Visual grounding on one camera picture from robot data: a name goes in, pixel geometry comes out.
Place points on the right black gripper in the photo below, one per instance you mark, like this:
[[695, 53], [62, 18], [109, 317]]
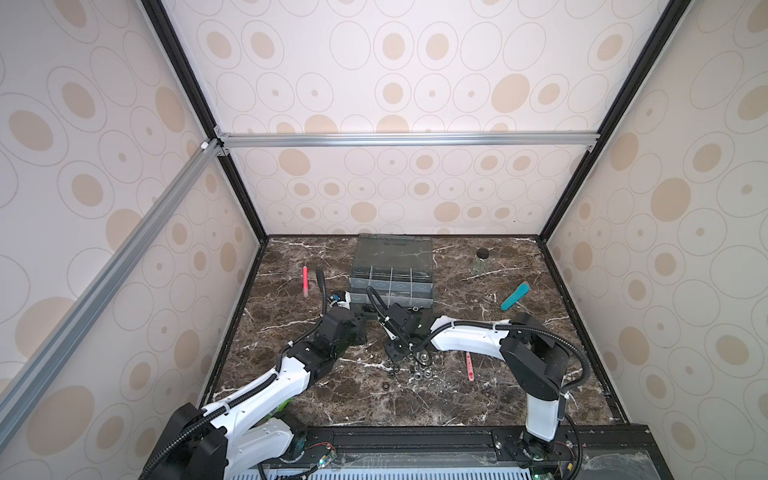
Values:
[[391, 353]]

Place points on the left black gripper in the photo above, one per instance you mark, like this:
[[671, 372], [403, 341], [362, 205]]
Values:
[[359, 330]]

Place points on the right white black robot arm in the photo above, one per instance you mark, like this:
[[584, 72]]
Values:
[[545, 365]]

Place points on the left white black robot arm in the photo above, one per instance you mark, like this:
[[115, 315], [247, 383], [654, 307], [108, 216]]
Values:
[[229, 436]]

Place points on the cluster of silver hex nuts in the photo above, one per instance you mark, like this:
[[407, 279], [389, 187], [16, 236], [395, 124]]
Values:
[[411, 369]]

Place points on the grey compartment organizer box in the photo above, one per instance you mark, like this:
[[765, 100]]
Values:
[[398, 267]]

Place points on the pink marker pen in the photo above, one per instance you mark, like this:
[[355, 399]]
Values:
[[305, 281]]

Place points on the small black-lidded glass jar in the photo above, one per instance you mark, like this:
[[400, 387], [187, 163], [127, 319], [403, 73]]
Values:
[[480, 262]]

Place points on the green plastic packet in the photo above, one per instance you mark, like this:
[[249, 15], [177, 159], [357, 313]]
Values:
[[280, 407]]

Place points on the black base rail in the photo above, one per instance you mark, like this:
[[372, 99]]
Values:
[[583, 452]]

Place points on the horizontal aluminium frame bar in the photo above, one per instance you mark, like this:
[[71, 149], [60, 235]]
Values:
[[441, 139]]

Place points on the left diagonal aluminium frame bar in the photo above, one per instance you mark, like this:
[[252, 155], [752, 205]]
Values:
[[59, 346]]

